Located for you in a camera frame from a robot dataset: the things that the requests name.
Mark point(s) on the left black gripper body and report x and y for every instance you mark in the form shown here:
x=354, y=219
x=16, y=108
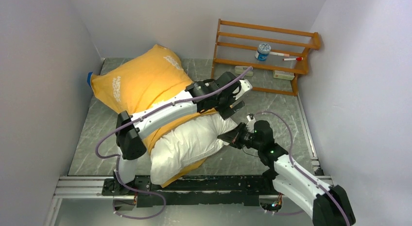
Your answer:
x=224, y=103

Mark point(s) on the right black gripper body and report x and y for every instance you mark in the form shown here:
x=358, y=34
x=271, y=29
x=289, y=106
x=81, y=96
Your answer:
x=247, y=138

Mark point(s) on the white pillow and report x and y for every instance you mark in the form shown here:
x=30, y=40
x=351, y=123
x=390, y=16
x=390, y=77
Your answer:
x=183, y=145

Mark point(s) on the blue orange cartoon pillowcase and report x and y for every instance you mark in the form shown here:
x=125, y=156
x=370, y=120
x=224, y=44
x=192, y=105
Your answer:
x=141, y=83

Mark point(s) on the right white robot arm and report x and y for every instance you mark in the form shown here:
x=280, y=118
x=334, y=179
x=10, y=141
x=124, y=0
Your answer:
x=326, y=205

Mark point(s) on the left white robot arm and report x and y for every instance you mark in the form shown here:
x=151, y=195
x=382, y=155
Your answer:
x=198, y=97

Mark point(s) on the white green rectangular device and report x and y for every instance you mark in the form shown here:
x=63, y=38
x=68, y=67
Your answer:
x=241, y=69

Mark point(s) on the orange wooden shelf rack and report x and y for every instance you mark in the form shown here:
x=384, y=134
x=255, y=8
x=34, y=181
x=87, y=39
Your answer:
x=236, y=44

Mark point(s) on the white box under shelf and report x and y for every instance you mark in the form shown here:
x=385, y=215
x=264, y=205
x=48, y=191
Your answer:
x=283, y=75

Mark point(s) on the blue white jar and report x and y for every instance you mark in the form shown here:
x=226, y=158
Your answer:
x=263, y=50

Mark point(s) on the white pen on shelf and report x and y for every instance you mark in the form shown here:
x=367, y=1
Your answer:
x=279, y=54

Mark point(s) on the white red marker pen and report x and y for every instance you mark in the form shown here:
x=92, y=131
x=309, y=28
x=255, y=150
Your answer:
x=293, y=59

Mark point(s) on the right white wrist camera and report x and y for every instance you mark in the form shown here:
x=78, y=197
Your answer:
x=250, y=117

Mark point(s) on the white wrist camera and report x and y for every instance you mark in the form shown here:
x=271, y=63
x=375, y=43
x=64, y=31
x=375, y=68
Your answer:
x=250, y=117
x=243, y=88

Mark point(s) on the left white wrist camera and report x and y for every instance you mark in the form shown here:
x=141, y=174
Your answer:
x=243, y=88

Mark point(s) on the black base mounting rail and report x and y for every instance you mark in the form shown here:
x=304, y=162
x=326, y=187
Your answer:
x=145, y=199

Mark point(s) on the aluminium frame rail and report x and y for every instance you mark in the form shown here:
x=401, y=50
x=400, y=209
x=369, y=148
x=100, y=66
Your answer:
x=91, y=187

